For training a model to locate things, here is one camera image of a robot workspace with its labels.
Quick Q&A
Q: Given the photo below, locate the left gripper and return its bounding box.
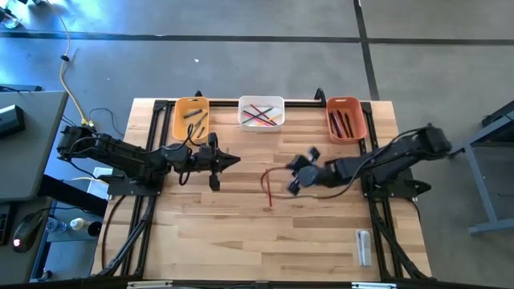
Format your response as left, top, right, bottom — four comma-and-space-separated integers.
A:
191, 132, 241, 193

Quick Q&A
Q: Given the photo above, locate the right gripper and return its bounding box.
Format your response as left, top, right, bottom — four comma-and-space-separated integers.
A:
285, 146, 323, 197

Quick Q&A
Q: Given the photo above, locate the red pencil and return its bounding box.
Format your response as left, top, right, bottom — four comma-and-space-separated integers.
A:
249, 104, 271, 120
263, 168, 274, 212

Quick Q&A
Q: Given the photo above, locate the green pencil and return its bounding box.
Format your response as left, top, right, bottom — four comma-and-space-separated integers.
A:
242, 107, 275, 124

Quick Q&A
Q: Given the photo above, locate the pink pen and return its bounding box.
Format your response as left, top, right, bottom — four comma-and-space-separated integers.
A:
329, 112, 342, 139

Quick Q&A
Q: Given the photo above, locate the yellow plastic bin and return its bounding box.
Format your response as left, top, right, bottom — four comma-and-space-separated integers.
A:
172, 96, 210, 141

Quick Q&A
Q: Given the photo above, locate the white plastic bin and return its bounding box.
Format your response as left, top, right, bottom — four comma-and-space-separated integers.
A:
238, 95, 286, 132

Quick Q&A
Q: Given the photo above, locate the coral orange plastic bin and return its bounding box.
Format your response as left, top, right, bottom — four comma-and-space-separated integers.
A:
325, 96, 368, 145

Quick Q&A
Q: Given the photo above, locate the white stapler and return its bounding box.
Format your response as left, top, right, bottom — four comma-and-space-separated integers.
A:
355, 229, 373, 267

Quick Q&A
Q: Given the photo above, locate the black round cap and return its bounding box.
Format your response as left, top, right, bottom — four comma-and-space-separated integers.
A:
87, 220, 104, 238

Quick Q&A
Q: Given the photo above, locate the clear water bottle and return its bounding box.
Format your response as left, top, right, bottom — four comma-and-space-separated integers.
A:
44, 216, 68, 234

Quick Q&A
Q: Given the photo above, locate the grey desk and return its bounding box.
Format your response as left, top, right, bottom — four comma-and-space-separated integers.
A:
0, 90, 69, 202

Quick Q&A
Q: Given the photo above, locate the black computer mouse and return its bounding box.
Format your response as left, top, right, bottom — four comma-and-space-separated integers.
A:
11, 212, 44, 254

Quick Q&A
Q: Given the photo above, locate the blue-grey metal table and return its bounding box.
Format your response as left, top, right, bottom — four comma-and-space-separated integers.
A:
443, 100, 514, 236

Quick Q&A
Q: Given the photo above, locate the black desk device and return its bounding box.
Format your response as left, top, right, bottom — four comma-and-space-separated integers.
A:
0, 104, 27, 140

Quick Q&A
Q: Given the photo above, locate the black keyboard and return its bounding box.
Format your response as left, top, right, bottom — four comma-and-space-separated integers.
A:
0, 202, 11, 246

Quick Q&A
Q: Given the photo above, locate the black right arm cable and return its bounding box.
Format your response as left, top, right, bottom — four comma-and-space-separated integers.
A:
259, 166, 362, 201

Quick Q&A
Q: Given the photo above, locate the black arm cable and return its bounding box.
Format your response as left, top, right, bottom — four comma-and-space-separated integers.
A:
177, 123, 202, 186
259, 166, 362, 201

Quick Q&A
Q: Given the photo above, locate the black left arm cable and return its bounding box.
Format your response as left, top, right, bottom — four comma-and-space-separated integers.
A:
177, 123, 202, 186

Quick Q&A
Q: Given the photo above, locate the silver metal bracket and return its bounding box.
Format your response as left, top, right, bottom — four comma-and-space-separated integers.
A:
126, 280, 173, 289
351, 282, 398, 289

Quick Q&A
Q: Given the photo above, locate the yellow power cable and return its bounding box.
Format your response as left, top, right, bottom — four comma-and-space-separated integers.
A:
46, 0, 96, 133

